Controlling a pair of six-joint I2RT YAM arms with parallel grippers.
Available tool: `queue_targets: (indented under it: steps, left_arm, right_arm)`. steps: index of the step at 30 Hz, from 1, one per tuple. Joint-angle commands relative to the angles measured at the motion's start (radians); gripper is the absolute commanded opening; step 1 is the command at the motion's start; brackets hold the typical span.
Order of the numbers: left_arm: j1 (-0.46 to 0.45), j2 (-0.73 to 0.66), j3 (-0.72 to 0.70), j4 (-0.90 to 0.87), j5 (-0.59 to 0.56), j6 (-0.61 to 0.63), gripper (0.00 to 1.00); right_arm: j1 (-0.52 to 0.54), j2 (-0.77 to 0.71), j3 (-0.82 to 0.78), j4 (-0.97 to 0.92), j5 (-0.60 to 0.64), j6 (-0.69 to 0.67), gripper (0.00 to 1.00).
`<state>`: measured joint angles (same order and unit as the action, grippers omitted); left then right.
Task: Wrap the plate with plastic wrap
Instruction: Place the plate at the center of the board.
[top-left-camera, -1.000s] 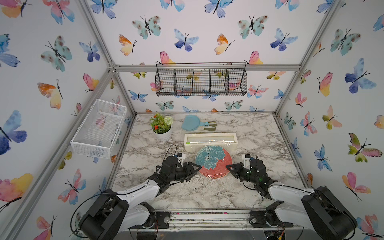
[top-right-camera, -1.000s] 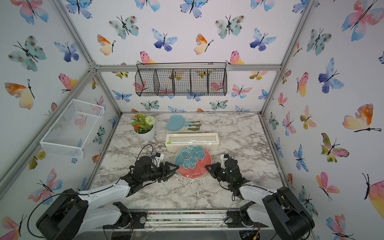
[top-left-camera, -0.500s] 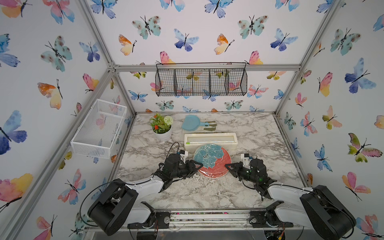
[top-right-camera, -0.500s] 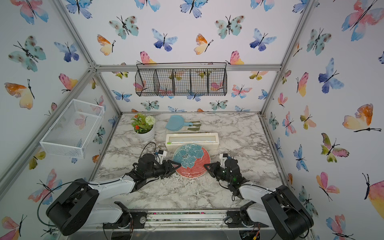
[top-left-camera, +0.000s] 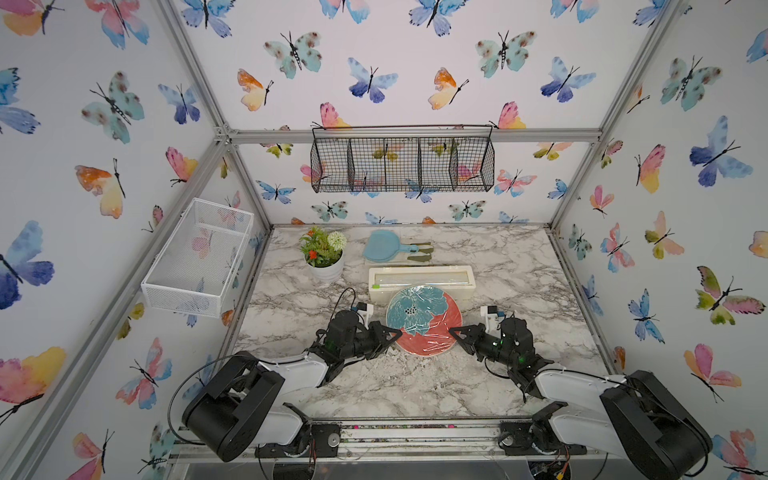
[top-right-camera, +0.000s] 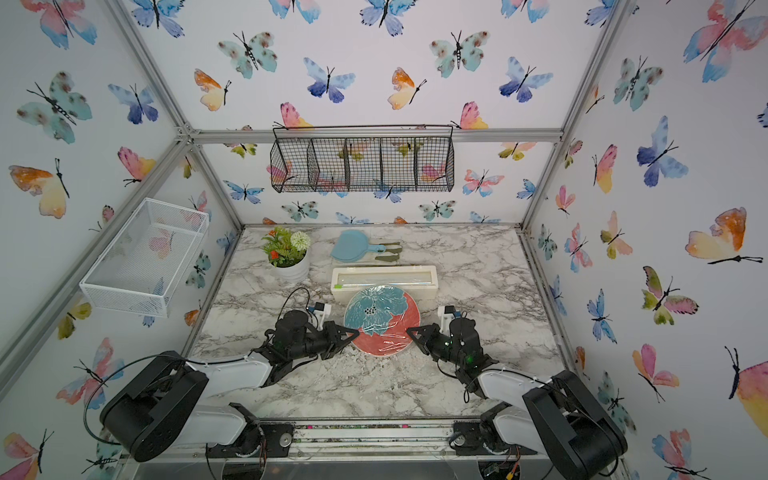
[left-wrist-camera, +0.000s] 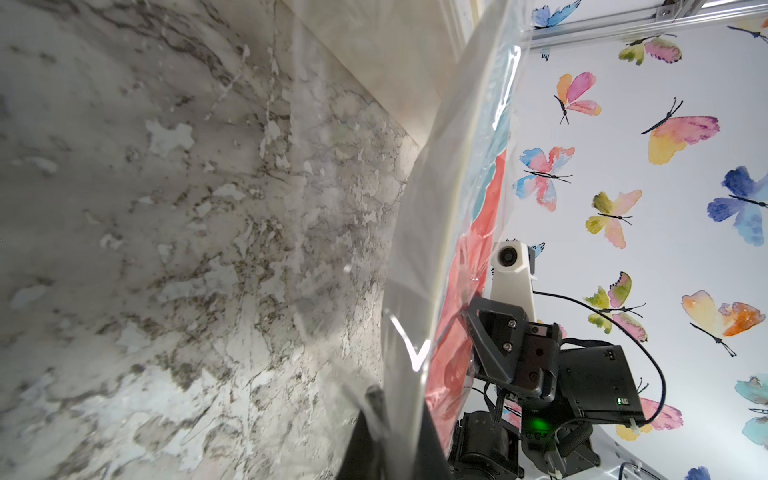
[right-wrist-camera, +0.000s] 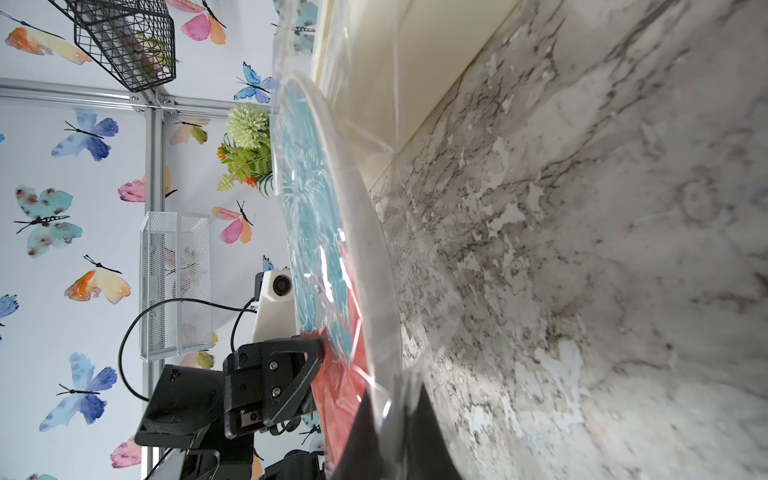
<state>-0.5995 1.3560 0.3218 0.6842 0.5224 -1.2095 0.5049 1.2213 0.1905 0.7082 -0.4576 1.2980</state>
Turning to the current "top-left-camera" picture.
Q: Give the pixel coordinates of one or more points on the white mesh wall basket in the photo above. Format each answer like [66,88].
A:
[195,268]

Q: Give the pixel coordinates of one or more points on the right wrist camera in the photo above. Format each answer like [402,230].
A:
[492,317]

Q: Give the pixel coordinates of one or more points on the clear plastic wrap sheet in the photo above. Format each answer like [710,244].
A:
[429,342]

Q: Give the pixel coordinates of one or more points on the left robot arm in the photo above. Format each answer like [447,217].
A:
[242,404]

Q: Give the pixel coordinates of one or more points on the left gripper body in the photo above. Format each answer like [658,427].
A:
[363,344]

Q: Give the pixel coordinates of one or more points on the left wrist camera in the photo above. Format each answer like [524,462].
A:
[365,311]

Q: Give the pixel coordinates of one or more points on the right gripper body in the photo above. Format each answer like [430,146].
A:
[491,349]

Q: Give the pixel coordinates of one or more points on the red plate with teal flower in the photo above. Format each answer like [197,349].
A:
[423,320]

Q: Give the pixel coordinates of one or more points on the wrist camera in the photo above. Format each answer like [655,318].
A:
[492,317]
[365,311]

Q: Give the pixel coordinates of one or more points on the teal hand mirror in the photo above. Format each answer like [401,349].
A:
[385,245]

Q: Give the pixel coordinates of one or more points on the potted plant in white pot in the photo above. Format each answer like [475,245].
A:
[323,252]

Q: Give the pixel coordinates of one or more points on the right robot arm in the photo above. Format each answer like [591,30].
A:
[631,416]

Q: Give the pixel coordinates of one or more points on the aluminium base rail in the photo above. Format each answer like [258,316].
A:
[420,438]

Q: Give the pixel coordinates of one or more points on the black wire wall basket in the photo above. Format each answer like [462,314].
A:
[399,159]

